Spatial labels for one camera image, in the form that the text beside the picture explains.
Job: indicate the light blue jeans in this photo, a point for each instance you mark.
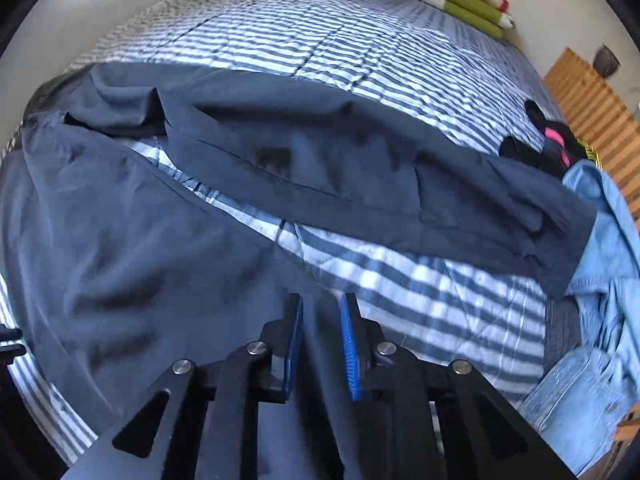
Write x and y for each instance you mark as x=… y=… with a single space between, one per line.
x=600 y=240

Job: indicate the black sock with pink trim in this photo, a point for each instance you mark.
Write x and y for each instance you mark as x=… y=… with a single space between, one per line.
x=534 y=112

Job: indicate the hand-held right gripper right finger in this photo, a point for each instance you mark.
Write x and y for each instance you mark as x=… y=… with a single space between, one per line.
x=349 y=350

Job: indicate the blue white striped quilt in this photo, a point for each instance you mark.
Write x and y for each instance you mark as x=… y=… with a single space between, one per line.
x=400 y=60

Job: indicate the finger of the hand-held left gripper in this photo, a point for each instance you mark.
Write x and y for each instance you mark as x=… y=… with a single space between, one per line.
x=10 y=347

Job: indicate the dark blue pants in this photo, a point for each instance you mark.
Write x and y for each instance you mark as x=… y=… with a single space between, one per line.
x=125 y=240

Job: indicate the wooden slatted bed rail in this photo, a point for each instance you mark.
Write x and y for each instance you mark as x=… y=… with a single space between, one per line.
x=585 y=95

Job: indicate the dark plant pot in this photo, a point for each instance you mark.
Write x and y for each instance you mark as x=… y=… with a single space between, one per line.
x=606 y=60

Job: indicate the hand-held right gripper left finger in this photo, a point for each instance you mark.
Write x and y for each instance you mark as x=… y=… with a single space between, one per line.
x=295 y=345

